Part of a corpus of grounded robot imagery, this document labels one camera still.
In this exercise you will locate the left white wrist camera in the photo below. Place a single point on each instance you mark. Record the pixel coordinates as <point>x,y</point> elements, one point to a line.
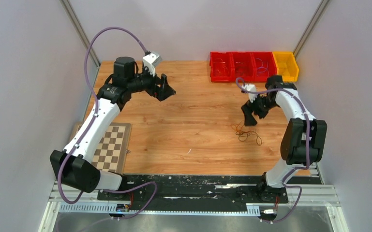
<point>151,61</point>

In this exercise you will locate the aluminium frame rail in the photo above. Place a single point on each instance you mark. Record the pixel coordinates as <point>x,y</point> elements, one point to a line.
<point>303,195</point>

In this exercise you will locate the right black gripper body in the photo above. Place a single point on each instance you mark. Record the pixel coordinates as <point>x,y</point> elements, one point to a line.
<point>261,105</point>

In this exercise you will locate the wooden chessboard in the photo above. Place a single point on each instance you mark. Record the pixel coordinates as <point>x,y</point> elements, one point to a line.
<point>110,154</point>

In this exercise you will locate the right red bin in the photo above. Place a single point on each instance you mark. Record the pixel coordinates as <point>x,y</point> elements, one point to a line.
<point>265,66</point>

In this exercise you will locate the yellow bin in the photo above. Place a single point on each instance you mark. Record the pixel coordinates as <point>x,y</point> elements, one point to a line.
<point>286,66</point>

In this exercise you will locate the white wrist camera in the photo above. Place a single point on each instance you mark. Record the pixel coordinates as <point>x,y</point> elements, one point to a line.
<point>249,89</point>
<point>151,61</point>

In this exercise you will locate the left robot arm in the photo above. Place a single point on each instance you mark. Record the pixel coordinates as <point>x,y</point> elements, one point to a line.
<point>73,165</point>

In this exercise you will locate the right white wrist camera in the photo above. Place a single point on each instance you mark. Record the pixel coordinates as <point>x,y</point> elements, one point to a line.
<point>249,89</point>

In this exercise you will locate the middle red bin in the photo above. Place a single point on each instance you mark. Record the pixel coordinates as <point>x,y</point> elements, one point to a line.
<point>244,66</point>

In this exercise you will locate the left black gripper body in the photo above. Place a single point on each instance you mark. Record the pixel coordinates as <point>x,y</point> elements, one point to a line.
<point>151,89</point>

